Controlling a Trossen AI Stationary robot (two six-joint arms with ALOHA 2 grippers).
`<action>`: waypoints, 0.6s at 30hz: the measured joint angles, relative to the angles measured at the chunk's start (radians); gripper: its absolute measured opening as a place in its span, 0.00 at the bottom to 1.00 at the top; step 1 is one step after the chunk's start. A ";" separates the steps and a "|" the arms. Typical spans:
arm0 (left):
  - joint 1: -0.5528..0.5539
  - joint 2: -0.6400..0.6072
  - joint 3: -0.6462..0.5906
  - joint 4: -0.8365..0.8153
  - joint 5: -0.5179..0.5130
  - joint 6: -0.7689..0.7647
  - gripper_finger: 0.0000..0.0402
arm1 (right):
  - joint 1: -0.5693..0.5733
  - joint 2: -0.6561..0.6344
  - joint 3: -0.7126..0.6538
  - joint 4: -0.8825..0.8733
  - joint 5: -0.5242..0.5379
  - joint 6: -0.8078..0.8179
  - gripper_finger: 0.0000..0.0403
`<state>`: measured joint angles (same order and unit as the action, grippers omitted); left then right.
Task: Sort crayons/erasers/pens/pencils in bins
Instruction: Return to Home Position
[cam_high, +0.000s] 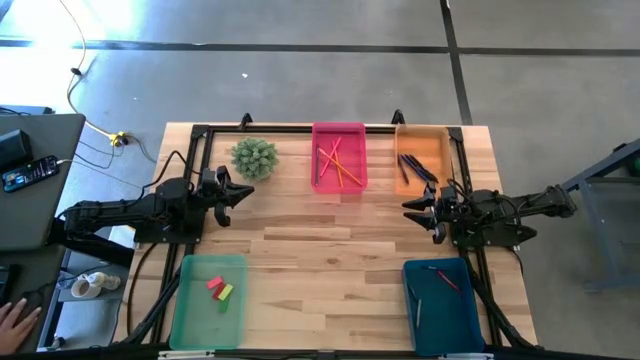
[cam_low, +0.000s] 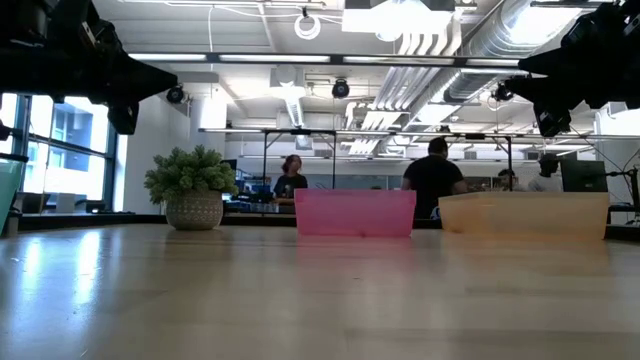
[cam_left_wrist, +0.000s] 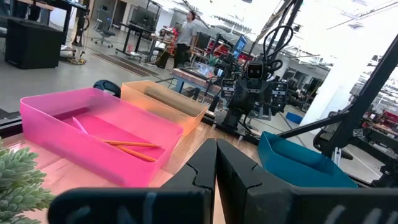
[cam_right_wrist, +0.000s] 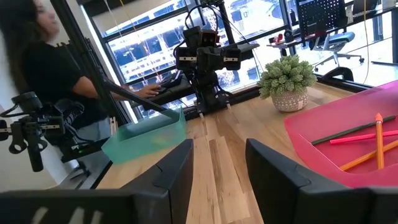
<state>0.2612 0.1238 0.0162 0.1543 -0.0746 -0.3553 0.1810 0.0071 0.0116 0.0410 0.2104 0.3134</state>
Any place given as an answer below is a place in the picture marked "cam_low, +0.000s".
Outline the green potted plant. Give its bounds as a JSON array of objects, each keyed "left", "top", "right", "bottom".
[{"left": 143, "top": 144, "right": 241, "bottom": 232}]

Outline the pink plastic bin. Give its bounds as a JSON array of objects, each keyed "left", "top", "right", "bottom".
[{"left": 293, "top": 187, "right": 418, "bottom": 238}]

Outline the long ceiling light bar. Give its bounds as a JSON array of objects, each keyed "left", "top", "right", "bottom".
[{"left": 127, "top": 48, "right": 524, "bottom": 71}]

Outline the black monitor stand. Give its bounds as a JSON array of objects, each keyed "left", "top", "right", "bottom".
[{"left": 606, "top": 166, "right": 640, "bottom": 226}]

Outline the black monitor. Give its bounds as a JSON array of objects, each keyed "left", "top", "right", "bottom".
[{"left": 559, "top": 159, "right": 609, "bottom": 194}]

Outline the silver ventilation duct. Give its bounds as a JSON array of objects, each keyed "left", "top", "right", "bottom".
[{"left": 442, "top": 0, "right": 584, "bottom": 104}]

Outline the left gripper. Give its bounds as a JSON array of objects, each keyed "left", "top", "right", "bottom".
[{"left": 0, "top": 0, "right": 180, "bottom": 136}]

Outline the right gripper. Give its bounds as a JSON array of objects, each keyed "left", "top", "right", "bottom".
[{"left": 502, "top": 0, "right": 640, "bottom": 139}]

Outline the person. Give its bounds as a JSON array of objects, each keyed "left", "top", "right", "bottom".
[
  {"left": 272, "top": 154, "right": 310, "bottom": 207},
  {"left": 526, "top": 152, "right": 562, "bottom": 194},
  {"left": 401, "top": 136, "right": 470, "bottom": 221},
  {"left": 496, "top": 168, "right": 520, "bottom": 193}
]

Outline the black aluminium table frame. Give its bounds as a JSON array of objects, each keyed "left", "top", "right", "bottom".
[{"left": 17, "top": 212, "right": 640, "bottom": 242}]

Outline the white cable coil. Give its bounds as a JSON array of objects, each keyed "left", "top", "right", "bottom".
[{"left": 293, "top": 11, "right": 322, "bottom": 42}]

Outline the white ceiling fixture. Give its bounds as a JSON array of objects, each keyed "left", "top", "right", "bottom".
[{"left": 341, "top": 0, "right": 455, "bottom": 42}]

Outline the green plastic bin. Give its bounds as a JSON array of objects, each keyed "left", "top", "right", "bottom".
[{"left": 0, "top": 158, "right": 25, "bottom": 236}]

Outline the black background rig frame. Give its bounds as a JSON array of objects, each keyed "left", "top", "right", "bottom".
[
  {"left": 261, "top": 128, "right": 338, "bottom": 191},
  {"left": 439, "top": 132, "right": 514, "bottom": 192}
]

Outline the large glass window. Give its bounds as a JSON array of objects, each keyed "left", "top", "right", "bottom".
[{"left": 0, "top": 92, "right": 121, "bottom": 214}]

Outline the orange plastic bin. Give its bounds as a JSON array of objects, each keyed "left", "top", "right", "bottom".
[{"left": 437, "top": 191, "right": 612, "bottom": 242}]

